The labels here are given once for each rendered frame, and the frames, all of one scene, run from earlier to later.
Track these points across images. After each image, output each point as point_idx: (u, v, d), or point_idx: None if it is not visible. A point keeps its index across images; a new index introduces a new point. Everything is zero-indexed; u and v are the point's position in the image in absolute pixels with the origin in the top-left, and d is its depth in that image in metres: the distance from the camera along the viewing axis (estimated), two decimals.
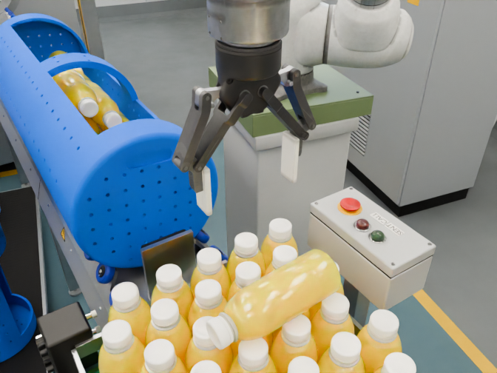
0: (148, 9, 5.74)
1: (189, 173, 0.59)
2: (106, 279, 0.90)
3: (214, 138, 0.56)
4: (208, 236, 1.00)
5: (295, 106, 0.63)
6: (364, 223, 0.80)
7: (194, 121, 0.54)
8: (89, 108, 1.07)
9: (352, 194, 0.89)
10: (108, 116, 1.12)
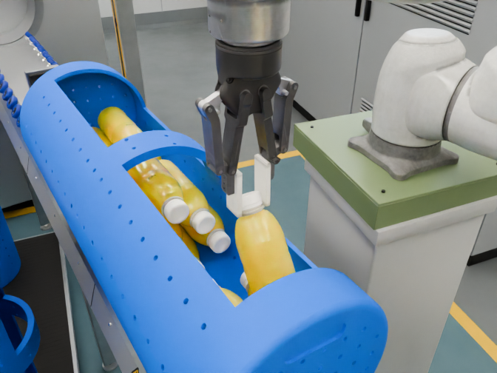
0: (163, 19, 5.44)
1: (222, 177, 0.62)
2: None
3: (234, 143, 0.58)
4: None
5: (276, 123, 0.62)
6: None
7: (208, 132, 0.56)
8: (178, 212, 0.78)
9: None
10: (199, 217, 0.82)
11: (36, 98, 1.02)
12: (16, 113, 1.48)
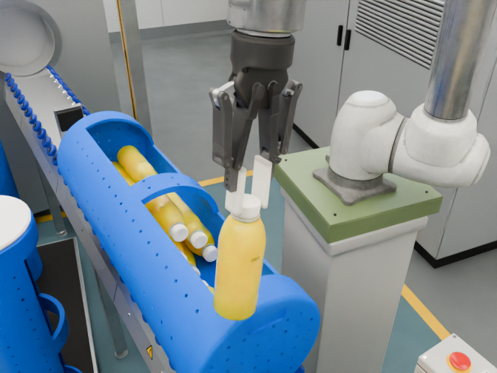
0: (165, 34, 5.75)
1: (226, 172, 0.62)
2: None
3: (242, 136, 0.59)
4: (303, 368, 1.02)
5: (279, 123, 0.64)
6: None
7: (220, 121, 0.57)
8: (180, 234, 1.09)
9: (457, 344, 0.90)
10: (195, 237, 1.13)
11: (72, 142, 1.34)
12: (46, 143, 1.79)
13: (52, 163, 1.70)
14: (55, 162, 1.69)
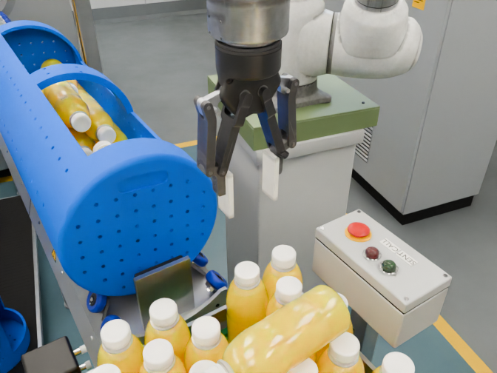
0: (147, 11, 5.68)
1: (213, 177, 0.61)
2: (97, 308, 0.84)
3: (228, 143, 0.58)
4: (205, 259, 0.94)
5: (282, 119, 0.63)
6: (375, 252, 0.74)
7: (204, 130, 0.56)
8: (81, 123, 1.02)
9: (360, 217, 0.83)
10: (101, 130, 1.06)
11: None
12: None
13: None
14: None
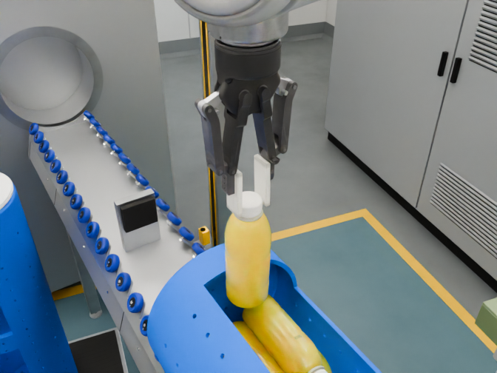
0: (191, 46, 5.17)
1: (222, 177, 0.62)
2: None
3: (234, 143, 0.58)
4: None
5: (276, 123, 0.62)
6: None
7: (208, 132, 0.56)
8: None
9: None
10: None
11: (181, 311, 0.76)
12: (102, 250, 1.21)
13: (117, 289, 1.12)
14: (121, 289, 1.11)
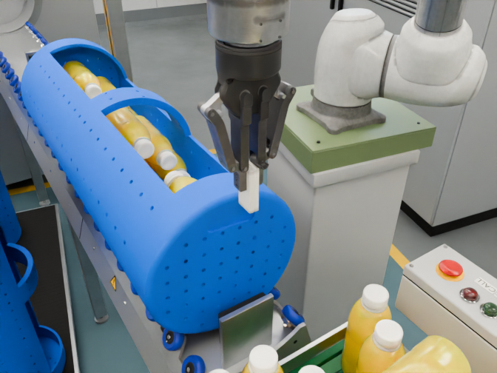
0: (158, 15, 5.65)
1: (262, 167, 0.64)
2: (175, 346, 0.81)
3: (254, 127, 0.62)
4: (279, 291, 0.92)
5: (226, 141, 0.59)
6: (474, 294, 0.71)
7: (279, 110, 0.62)
8: (145, 149, 0.99)
9: (448, 254, 0.80)
10: (163, 156, 1.03)
11: (35, 67, 1.24)
12: (17, 89, 1.69)
13: (23, 106, 1.60)
14: (25, 105, 1.59)
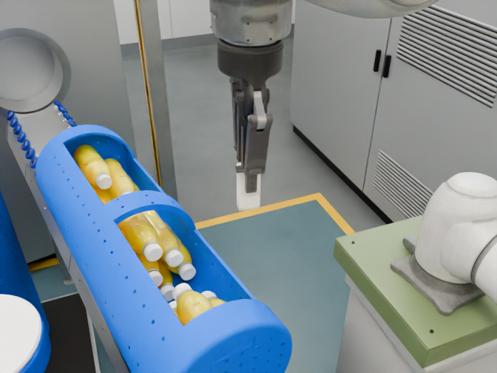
0: (174, 46, 5.47)
1: (249, 178, 0.62)
2: None
3: None
4: None
5: None
6: None
7: (262, 140, 0.56)
8: (154, 253, 1.07)
9: None
10: (170, 256, 1.12)
11: (49, 157, 1.32)
12: None
13: None
14: None
